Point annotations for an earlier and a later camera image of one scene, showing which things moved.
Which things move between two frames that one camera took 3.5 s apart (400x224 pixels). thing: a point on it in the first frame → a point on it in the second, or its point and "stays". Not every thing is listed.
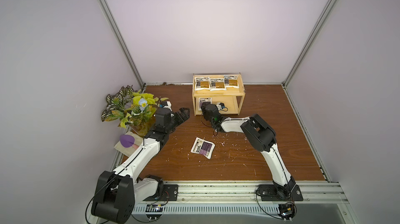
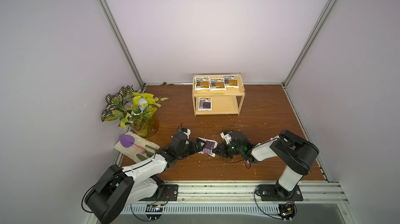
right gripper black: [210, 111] → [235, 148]
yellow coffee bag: [231, 81] stays
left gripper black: [180, 120] → [195, 149]
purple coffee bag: [201, 100] stays
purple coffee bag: [202, 146] stays
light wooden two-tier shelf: [212, 88] stays
